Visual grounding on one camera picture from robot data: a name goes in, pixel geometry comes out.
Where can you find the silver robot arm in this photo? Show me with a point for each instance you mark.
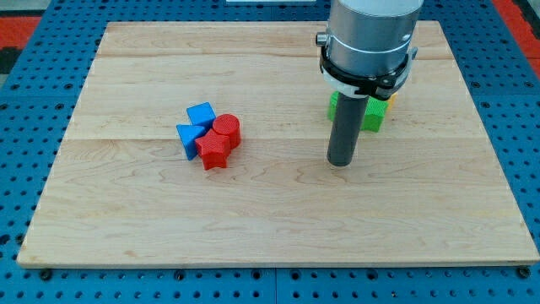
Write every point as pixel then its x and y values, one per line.
pixel 369 37

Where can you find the red cylinder block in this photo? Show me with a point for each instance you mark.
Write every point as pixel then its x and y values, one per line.
pixel 228 125

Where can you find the red star block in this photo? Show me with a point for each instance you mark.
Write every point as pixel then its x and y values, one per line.
pixel 214 149

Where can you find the blue cube block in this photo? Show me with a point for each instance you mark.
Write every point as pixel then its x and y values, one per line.
pixel 201 115

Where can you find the blue triangle block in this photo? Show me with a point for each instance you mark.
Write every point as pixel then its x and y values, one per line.
pixel 188 134

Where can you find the green block left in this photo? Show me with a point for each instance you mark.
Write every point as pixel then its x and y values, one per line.
pixel 332 107

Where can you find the green star block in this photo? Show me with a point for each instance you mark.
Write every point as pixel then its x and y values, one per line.
pixel 374 115

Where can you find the yellow block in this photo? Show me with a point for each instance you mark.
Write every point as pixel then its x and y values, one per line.
pixel 391 101

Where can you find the light wooden board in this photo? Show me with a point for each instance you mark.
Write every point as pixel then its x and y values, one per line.
pixel 426 190

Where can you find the black mounting bracket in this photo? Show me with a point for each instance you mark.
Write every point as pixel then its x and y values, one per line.
pixel 354 86

